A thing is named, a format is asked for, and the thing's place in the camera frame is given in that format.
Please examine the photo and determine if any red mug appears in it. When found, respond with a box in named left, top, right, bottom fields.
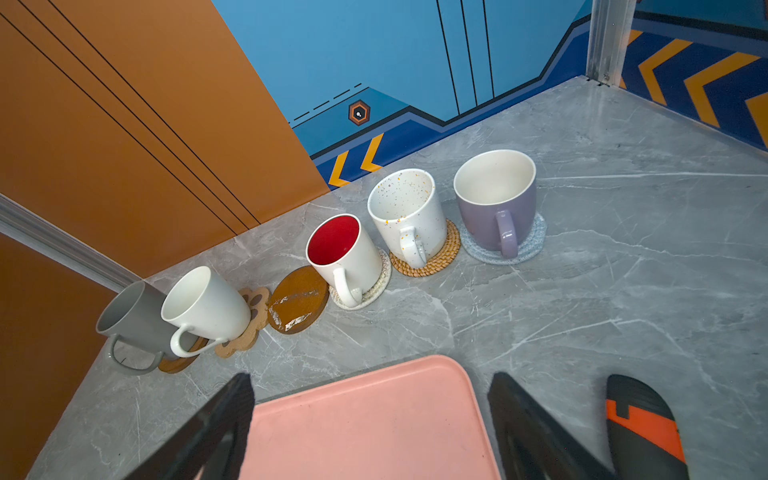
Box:
left=305, top=214, right=383, bottom=308

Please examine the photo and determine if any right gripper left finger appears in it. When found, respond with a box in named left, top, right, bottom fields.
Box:
left=128, top=373, right=255, bottom=479

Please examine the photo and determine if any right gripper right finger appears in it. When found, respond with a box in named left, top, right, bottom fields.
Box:
left=487, top=372, right=616, bottom=479

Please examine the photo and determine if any purple mug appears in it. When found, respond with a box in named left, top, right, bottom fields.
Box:
left=453, top=149, right=537, bottom=259

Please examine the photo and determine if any white mug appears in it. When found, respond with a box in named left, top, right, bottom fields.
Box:
left=161, top=266, right=251, bottom=358
left=367, top=168, right=447, bottom=269

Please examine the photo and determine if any woven rattan round coaster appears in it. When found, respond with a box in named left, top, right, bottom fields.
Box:
left=389, top=219, right=461, bottom=277

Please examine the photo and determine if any plain brown round coaster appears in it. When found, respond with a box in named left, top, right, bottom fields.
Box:
left=158, top=337, right=209, bottom=374

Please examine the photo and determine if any brown coaster with scratches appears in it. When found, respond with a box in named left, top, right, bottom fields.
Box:
left=268, top=266, right=330, bottom=335

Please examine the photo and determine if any cork paw-shaped coaster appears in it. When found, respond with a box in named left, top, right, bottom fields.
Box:
left=215, top=287, right=271, bottom=359

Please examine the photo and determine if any pink plastic tray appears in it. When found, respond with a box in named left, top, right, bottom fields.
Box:
left=239, top=355, right=500, bottom=479

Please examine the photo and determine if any grey mug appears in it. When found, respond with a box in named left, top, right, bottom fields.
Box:
left=96, top=281, right=182, bottom=376

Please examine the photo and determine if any white embroidered round coaster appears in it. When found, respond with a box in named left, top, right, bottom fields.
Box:
left=329, top=248, right=392, bottom=311

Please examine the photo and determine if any grey-blue knitted round coaster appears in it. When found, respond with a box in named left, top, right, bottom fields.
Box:
left=459, top=213, right=547, bottom=265

